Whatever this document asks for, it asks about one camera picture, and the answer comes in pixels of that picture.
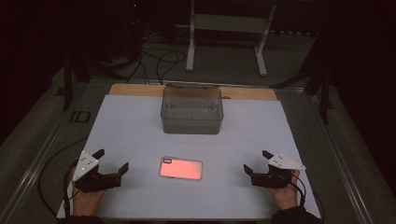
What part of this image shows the white table mat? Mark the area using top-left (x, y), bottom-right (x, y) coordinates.
top-left (56, 93), bottom-right (322, 220)

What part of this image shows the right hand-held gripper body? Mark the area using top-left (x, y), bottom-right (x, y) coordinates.
top-left (250, 151), bottom-right (306, 189)

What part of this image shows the black tripod stand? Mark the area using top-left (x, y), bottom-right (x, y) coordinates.
top-left (55, 46), bottom-right (92, 112)
top-left (270, 29), bottom-right (336, 125)

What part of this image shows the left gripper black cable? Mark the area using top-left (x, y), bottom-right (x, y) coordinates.
top-left (37, 135), bottom-right (90, 219)

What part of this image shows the black square floor bracket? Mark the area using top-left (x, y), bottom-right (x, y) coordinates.
top-left (68, 109), bottom-right (92, 124)

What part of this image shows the black floor cable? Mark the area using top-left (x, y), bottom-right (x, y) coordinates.
top-left (155, 49), bottom-right (188, 86)
top-left (125, 29), bottom-right (157, 86)

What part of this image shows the grey metal stand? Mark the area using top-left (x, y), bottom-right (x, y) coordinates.
top-left (185, 0), bottom-right (277, 77)

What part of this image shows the person's left hand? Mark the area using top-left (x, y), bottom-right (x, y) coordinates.
top-left (70, 167), bottom-right (107, 217)

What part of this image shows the person's right hand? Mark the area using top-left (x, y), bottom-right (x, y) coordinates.
top-left (266, 169), bottom-right (302, 211)

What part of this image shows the metal frame rail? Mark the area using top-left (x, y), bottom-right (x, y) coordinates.
top-left (306, 90), bottom-right (376, 224)
top-left (0, 78), bottom-right (94, 223)

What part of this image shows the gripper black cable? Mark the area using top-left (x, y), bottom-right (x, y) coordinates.
top-left (275, 172), bottom-right (326, 224)
top-left (37, 135), bottom-right (90, 219)

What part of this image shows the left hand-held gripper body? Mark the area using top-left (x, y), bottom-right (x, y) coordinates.
top-left (72, 150), bottom-right (123, 193)

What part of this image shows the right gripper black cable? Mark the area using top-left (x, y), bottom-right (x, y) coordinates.
top-left (275, 172), bottom-right (326, 224)

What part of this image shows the transparent plastic box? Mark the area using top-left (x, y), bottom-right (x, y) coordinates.
top-left (160, 83), bottom-right (225, 135)

